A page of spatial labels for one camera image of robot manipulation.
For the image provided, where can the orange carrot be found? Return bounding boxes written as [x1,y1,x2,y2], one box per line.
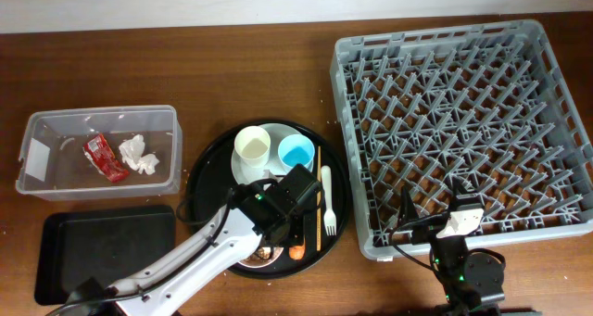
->
[288,245,306,260]

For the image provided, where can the food scraps with rice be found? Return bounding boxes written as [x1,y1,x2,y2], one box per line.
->
[247,246,279,261]

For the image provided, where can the pink bowl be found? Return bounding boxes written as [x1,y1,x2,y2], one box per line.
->
[239,246,284,269]

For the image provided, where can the light blue cup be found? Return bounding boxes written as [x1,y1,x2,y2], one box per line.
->
[278,134,315,172]

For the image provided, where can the cream paper cup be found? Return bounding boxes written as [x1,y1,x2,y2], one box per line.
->
[234,126,271,168]

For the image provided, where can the white tissue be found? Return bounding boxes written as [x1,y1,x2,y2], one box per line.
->
[119,134,159,175]

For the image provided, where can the red snack wrapper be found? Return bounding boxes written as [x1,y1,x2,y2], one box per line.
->
[82,133,130,183]

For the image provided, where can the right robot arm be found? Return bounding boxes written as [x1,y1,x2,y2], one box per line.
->
[397,180,506,315]

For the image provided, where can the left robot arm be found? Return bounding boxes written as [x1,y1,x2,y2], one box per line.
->
[50,179,323,315]

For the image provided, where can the grey dishwasher rack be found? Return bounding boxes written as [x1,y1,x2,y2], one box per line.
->
[330,19,592,261]

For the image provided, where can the white plastic fork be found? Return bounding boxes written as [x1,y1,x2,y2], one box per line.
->
[321,166,337,236]

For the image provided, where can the grey round plate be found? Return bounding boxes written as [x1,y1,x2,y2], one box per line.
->
[231,123,303,184]

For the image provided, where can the wooden chopstick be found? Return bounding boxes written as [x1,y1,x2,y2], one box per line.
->
[316,145,322,252]

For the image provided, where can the round black serving tray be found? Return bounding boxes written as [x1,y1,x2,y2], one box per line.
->
[186,120,353,280]

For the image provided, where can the black rectangular tray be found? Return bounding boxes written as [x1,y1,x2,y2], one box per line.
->
[34,205,176,306]

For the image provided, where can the clear plastic bin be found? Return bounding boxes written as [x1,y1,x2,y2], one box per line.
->
[15,105,183,201]

